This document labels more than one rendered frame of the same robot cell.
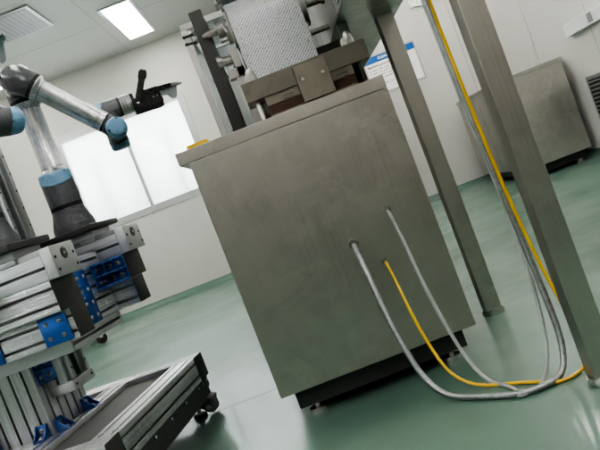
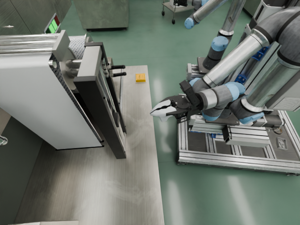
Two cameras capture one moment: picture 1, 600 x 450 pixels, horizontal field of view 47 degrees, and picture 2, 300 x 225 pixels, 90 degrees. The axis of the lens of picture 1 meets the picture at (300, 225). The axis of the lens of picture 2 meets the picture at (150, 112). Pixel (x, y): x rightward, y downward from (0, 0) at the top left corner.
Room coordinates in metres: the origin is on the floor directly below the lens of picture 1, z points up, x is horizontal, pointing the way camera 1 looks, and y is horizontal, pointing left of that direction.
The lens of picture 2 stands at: (3.09, 0.21, 1.67)
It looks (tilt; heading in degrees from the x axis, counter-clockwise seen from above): 55 degrees down; 175
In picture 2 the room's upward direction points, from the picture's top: straight up
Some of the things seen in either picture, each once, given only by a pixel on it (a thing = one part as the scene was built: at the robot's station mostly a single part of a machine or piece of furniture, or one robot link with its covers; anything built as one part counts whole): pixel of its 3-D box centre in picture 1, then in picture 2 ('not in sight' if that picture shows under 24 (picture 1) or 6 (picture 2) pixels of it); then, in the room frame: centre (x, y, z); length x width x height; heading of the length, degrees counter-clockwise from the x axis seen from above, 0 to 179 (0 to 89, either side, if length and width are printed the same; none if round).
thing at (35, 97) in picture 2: not in sight; (45, 118); (2.73, -0.18, 1.17); 0.34 x 0.05 x 0.54; 90
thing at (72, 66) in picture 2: (224, 28); (78, 68); (2.64, 0.00, 1.33); 0.06 x 0.06 x 0.06; 0
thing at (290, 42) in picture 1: (279, 54); not in sight; (2.33, -0.14, 1.11); 0.23 x 0.01 x 0.18; 90
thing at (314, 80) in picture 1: (313, 79); not in sight; (2.12, -0.20, 0.96); 0.10 x 0.03 x 0.11; 90
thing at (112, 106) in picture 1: (106, 112); (222, 95); (2.70, 0.54, 1.21); 0.11 x 0.08 x 0.09; 105
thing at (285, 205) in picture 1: (321, 234); not in sight; (3.33, -0.08, 0.43); 2.52 x 0.64 x 0.86; 0
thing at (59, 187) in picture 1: (59, 187); (231, 94); (2.51, 0.76, 0.98); 0.13 x 0.12 x 0.14; 15
